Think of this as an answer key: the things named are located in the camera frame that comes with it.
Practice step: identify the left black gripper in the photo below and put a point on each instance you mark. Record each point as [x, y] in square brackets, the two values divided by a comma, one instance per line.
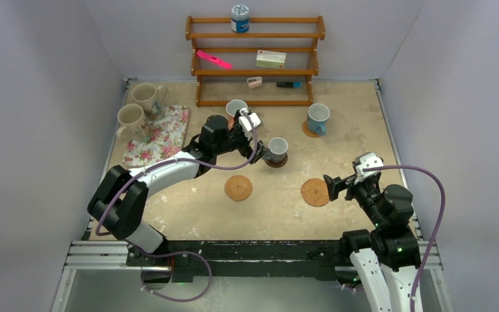
[245, 151]

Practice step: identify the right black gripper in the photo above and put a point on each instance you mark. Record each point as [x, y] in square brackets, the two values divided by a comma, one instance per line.
[337, 184]

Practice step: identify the small grey mug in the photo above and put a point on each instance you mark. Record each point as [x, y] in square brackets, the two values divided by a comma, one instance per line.
[278, 148]

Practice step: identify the brown orange mug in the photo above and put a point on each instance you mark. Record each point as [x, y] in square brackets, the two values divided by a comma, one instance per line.
[231, 109]

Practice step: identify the blue mug white inside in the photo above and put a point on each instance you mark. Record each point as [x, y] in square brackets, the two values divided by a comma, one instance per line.
[317, 116]

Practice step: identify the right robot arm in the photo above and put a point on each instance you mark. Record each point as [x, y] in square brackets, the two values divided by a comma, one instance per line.
[387, 258]

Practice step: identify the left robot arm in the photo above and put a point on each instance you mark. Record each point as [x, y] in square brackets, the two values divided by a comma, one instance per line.
[120, 199]

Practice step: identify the dark brown wooden coaster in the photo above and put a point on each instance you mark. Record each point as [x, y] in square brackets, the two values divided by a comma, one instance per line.
[279, 164]

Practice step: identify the woven rattan coaster right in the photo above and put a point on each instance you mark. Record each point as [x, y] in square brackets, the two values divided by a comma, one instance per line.
[314, 192]

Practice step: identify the woven rattan coaster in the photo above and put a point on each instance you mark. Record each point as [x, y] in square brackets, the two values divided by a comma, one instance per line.
[238, 188]
[314, 192]

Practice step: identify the woven rattan coaster left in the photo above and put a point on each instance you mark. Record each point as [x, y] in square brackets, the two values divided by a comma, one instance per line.
[238, 188]

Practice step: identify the light wooden coaster right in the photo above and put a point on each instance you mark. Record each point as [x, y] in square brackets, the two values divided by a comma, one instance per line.
[307, 132]

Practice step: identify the black blue marker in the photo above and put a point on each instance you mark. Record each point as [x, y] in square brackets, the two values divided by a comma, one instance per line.
[287, 84]

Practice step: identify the pink tape dispenser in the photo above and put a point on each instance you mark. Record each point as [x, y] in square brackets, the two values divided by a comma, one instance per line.
[254, 82]

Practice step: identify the wooden three-tier shelf rack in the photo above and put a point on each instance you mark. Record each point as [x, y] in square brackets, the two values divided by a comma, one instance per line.
[307, 73]

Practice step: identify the green white small box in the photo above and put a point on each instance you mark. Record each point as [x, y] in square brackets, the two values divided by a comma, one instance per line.
[270, 59]

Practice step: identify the floral serving tray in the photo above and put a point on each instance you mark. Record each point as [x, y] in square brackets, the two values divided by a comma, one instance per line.
[165, 138]

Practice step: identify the pink marker pen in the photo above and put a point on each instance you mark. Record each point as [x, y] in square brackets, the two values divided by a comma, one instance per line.
[213, 59]

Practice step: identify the blue-lidded white jar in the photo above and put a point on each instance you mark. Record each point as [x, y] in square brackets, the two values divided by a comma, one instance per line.
[240, 19]

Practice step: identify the beige floral mug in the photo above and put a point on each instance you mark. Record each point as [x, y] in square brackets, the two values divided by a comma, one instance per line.
[133, 123]

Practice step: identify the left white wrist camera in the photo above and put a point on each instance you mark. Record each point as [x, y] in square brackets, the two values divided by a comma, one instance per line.
[249, 121]

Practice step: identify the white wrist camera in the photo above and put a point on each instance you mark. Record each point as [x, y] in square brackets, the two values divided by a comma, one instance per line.
[249, 121]
[366, 166]

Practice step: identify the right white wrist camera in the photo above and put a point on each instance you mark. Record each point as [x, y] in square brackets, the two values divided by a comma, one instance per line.
[366, 166]

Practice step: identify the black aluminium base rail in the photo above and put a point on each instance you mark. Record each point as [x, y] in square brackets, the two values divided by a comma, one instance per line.
[324, 260]

